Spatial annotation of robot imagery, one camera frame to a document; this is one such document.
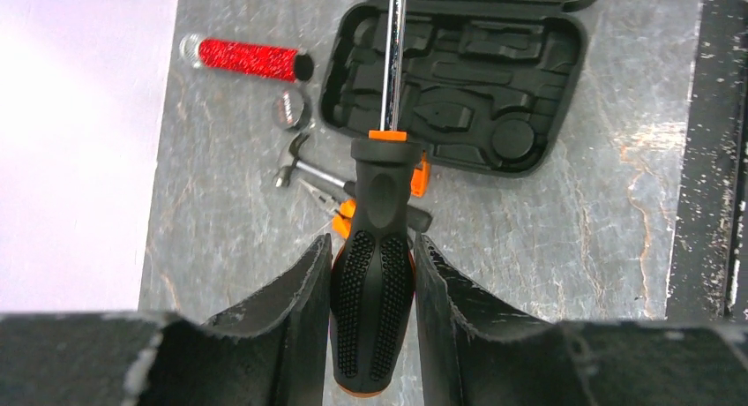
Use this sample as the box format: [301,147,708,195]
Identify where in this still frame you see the orange handle pliers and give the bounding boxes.
[299,179,356,239]

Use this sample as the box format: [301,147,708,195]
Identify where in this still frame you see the small orange black screwdriver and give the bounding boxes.
[330,0,421,398]

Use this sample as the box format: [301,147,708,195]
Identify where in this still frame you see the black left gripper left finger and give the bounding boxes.
[1,236,332,405]

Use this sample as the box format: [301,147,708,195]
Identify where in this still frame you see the black plastic tool case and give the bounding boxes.
[319,0,612,179]

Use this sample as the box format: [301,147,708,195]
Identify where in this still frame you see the steel claw hammer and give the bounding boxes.
[273,133,433,232]

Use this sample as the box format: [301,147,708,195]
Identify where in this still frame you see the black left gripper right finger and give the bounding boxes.
[414,235,747,405]

